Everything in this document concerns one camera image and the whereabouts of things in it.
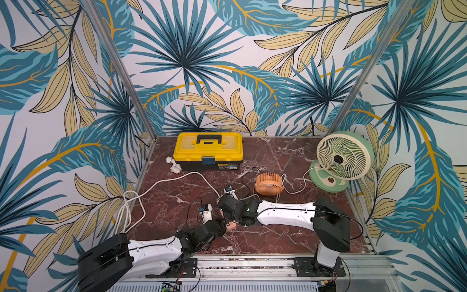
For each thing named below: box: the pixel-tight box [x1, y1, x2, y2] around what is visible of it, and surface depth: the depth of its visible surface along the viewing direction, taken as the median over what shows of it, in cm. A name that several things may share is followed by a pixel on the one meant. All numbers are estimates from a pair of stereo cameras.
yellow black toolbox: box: [173, 132, 244, 171], surface depth 94 cm
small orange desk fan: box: [255, 172, 284, 196], surface depth 89 cm
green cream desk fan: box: [308, 130, 375, 194], surface depth 84 cm
